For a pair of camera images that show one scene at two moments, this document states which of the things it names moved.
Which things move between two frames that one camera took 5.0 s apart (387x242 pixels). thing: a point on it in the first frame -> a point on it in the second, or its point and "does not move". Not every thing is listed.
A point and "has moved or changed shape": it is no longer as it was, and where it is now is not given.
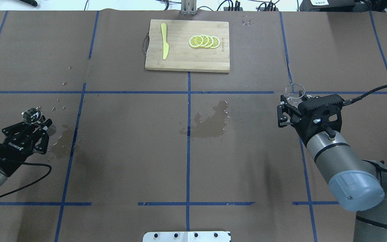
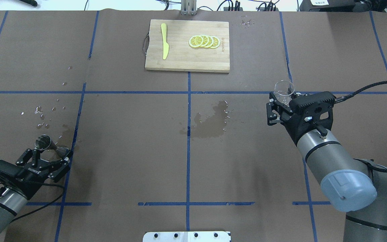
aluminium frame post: (188, 7) does not move
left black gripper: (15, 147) -> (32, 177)
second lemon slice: (206, 40) does not move
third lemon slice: (210, 42) does not move
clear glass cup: (294, 93) has moved or changed shape
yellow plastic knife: (165, 45) does not move
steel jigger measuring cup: (32, 115) -> (43, 142)
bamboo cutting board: (188, 45) does not move
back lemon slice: (216, 43) does not move
